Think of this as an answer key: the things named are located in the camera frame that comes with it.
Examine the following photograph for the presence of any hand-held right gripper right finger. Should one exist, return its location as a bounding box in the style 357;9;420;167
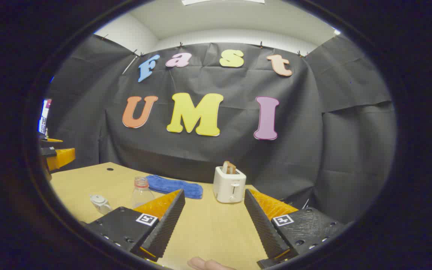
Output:
244;189;346;269

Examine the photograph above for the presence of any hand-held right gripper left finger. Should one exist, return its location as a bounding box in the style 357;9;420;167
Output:
85;189;186;262

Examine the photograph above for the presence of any clear plastic water bottle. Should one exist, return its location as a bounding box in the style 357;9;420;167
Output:
132;176;155;209

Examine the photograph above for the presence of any small white teacup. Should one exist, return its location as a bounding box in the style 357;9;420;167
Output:
93;202;112;215

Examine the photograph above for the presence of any computer monitor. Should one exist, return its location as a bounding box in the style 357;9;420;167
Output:
38;99;52;134

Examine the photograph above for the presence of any blue towel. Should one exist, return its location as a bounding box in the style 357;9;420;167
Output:
145;175;204;200

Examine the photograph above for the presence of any white toaster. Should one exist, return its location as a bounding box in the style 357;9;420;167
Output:
213;166;247;204

